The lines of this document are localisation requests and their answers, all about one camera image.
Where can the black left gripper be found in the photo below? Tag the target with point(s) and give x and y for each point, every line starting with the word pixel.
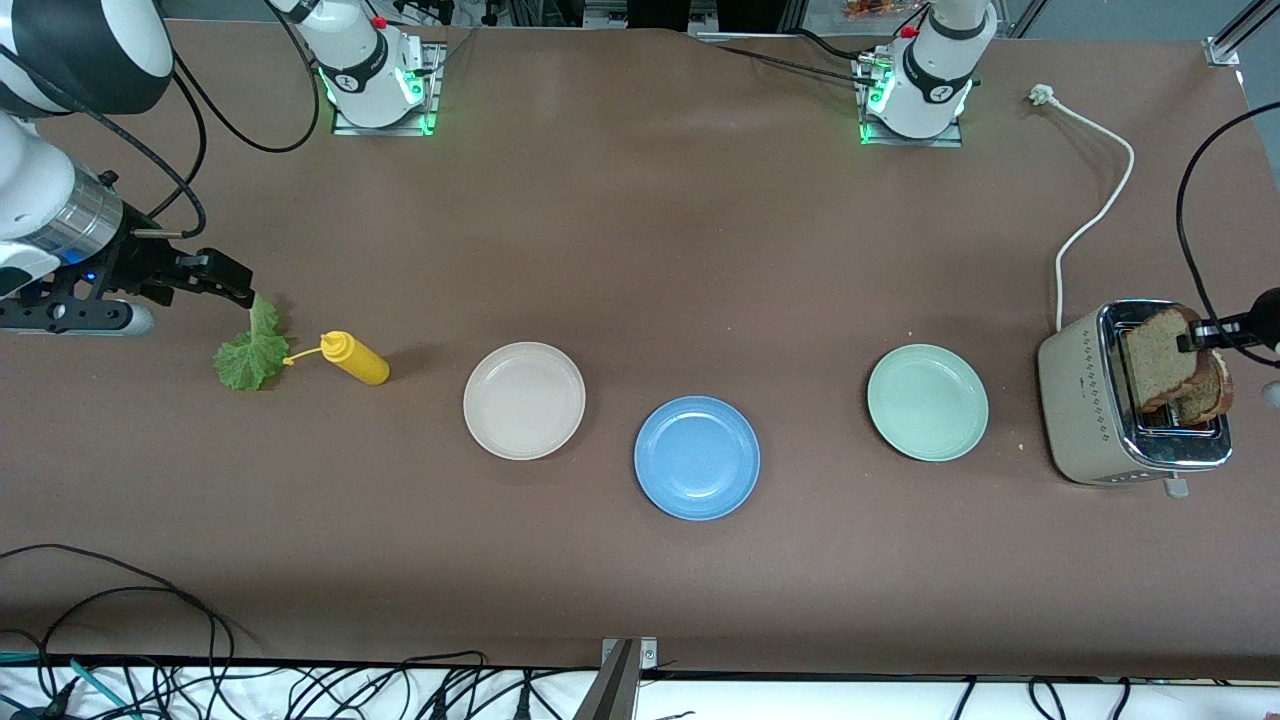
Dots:
pixel 1266 316

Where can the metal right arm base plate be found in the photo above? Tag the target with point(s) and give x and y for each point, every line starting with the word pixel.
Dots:
pixel 436 90

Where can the brown table cover sheet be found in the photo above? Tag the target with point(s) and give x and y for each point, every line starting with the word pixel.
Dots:
pixel 700 300

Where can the mint green round plate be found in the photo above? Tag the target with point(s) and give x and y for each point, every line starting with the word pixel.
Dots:
pixel 928 402

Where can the beige round plate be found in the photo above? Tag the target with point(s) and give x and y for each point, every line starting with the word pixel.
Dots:
pixel 524 400

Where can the orange packet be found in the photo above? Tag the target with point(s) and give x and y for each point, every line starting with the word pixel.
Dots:
pixel 875 8

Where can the brown bread slice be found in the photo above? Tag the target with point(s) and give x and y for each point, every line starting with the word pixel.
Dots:
pixel 1150 365
pixel 1215 395

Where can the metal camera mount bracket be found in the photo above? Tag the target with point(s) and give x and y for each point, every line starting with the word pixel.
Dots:
pixel 645 655

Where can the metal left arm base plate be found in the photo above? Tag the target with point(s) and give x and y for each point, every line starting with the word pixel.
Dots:
pixel 945 141

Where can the yellow mustard squeeze bottle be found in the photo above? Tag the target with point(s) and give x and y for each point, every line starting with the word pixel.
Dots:
pixel 360 365

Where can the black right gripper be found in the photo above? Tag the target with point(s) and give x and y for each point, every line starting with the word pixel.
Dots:
pixel 143 262

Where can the green lettuce leaf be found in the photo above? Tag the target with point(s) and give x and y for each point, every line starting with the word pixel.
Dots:
pixel 250 360

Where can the blue round plate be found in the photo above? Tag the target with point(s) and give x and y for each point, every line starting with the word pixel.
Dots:
pixel 697 458

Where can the beige and chrome toaster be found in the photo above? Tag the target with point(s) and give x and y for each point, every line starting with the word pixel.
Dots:
pixel 1080 400

